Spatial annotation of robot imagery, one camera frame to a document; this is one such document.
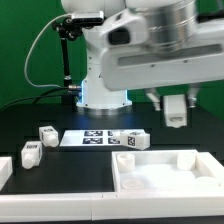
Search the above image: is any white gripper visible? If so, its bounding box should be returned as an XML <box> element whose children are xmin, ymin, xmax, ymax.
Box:
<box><xmin>100</xmin><ymin>9</ymin><xmax>224</xmax><ymax>111</ymax></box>

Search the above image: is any white square tabletop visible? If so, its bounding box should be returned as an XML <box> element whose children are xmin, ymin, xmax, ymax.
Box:
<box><xmin>111</xmin><ymin>150</ymin><xmax>224</xmax><ymax>192</ymax></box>

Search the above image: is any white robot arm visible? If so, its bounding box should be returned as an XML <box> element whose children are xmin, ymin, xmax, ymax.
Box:
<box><xmin>61</xmin><ymin>0</ymin><xmax>224</xmax><ymax>114</ymax></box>

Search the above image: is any white sheet with markers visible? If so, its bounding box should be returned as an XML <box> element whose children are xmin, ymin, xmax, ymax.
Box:
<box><xmin>59</xmin><ymin>129</ymin><xmax>147</xmax><ymax>147</ymax></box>

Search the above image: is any white right fence block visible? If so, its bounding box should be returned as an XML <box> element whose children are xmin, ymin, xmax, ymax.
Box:
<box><xmin>196</xmin><ymin>152</ymin><xmax>224</xmax><ymax>187</ymax></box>

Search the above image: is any white fence block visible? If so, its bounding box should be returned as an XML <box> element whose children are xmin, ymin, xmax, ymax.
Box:
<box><xmin>0</xmin><ymin>157</ymin><xmax>13</xmax><ymax>190</ymax></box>
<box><xmin>196</xmin><ymin>152</ymin><xmax>224</xmax><ymax>187</ymax></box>

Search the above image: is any white front fence bar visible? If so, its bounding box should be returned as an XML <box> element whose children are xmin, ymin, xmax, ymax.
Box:
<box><xmin>0</xmin><ymin>191</ymin><xmax>224</xmax><ymax>223</ymax></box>

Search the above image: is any white left fence block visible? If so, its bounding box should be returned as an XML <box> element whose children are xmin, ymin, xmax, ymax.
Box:
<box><xmin>0</xmin><ymin>157</ymin><xmax>13</xmax><ymax>190</ymax></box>

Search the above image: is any silver camera on stand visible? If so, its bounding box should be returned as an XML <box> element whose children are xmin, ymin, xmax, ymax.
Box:
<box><xmin>71</xmin><ymin>11</ymin><xmax>104</xmax><ymax>24</ymax></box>

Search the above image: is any black camera stand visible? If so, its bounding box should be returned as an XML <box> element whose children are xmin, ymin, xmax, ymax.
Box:
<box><xmin>52</xmin><ymin>17</ymin><xmax>108</xmax><ymax>104</ymax></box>

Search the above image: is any black cable on table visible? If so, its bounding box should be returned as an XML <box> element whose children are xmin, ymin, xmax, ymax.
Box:
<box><xmin>0</xmin><ymin>87</ymin><xmax>82</xmax><ymax>113</ymax></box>

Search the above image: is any grey camera cable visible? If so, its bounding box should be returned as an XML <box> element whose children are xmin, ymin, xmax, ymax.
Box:
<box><xmin>23</xmin><ymin>13</ymin><xmax>73</xmax><ymax>90</ymax></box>

